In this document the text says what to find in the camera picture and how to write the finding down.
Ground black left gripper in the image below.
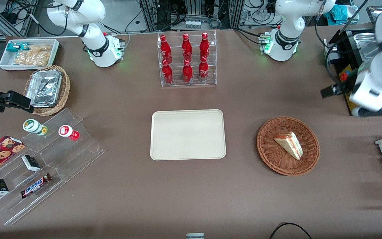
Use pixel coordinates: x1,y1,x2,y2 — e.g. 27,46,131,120
321,83,354,99

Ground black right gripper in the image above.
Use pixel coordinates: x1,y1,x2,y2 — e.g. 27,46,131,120
0,76,34,114

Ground triangular sandwich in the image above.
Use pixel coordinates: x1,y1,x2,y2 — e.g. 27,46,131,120
274,132,303,161

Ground oval tan wicker basket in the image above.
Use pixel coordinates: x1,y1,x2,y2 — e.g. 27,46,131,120
24,65,70,116

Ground round brown wicker basket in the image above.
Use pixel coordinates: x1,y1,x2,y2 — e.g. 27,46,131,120
257,117,320,176

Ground beige plastic tray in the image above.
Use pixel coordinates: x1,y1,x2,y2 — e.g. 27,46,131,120
150,109,226,161

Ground green lid yogurt cup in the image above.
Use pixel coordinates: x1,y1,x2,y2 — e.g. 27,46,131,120
23,119,48,136

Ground stacked aluminium foil trays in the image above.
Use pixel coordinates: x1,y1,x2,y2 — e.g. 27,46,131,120
25,70,62,108

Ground white rectangular snack bin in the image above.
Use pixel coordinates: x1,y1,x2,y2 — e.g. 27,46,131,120
0,39,60,71

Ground black hot food display case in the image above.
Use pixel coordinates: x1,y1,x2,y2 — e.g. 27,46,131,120
324,7,380,117

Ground clear bag of crackers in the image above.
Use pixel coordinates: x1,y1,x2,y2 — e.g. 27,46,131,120
14,44,52,66

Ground teal snack packet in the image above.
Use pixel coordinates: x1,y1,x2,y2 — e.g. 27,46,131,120
7,43,30,52

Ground red lid yogurt cup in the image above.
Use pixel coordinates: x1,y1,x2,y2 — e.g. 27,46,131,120
59,125,80,141

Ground clear acrylic tiered stand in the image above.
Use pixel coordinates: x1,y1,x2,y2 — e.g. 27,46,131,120
0,108,105,226

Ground teal plastic bag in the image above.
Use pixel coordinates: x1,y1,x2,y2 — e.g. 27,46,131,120
324,5,359,26

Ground Snickers chocolate bar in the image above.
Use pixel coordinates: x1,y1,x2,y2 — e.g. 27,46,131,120
21,173,52,199

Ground red cola bottle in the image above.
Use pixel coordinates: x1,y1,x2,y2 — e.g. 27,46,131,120
198,56,209,82
200,32,210,61
182,60,193,83
181,33,192,62
162,59,174,84
159,35,172,63

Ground clear acrylic bottle rack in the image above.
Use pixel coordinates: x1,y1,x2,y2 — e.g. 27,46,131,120
158,30,217,87

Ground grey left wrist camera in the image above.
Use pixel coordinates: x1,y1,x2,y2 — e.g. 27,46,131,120
351,100,382,117

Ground black cable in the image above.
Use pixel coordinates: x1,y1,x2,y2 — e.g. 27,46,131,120
270,222,312,239

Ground aluminium frame rack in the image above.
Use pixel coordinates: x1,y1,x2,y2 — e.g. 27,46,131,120
140,0,244,32

